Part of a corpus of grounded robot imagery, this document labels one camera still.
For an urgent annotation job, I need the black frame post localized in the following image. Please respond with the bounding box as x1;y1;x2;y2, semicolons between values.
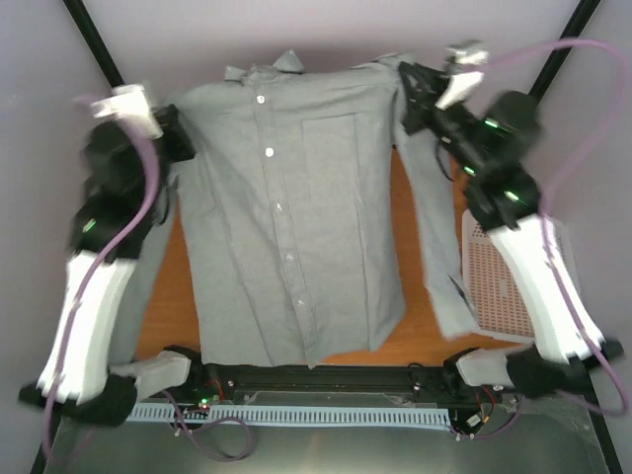
525;0;602;98
62;0;124;88

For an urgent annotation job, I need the light blue slotted cable duct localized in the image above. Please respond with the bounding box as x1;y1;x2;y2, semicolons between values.
127;403;452;432

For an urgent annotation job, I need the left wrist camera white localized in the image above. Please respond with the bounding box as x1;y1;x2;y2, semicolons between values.
89;84;163;139

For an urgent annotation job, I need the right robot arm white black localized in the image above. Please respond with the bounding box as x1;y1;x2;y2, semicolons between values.
398;62;624;402

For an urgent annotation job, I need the white plastic perforated basket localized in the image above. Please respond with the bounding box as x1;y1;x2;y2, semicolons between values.
462;210;583;360

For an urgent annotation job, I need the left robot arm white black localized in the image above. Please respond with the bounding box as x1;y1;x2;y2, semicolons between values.
18;105;205;427

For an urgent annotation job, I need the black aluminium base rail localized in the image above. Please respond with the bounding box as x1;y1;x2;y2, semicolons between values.
187;360;593;407

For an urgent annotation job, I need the metal base plate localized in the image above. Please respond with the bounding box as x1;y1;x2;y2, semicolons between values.
42;404;621;473

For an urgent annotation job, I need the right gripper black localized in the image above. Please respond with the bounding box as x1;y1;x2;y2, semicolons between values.
395;61;483;177

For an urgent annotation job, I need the left black frame post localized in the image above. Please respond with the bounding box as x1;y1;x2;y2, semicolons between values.
62;0;124;88

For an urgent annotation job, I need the grey button-up shirt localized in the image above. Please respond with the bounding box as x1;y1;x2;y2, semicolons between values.
109;47;477;370

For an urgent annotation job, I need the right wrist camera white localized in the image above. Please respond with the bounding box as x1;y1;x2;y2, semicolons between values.
434;39;490;111

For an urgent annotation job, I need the right black frame post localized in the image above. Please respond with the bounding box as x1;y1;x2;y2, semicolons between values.
525;0;602;98

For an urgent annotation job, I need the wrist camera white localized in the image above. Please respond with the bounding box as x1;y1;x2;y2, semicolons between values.
434;39;490;111
89;84;163;139

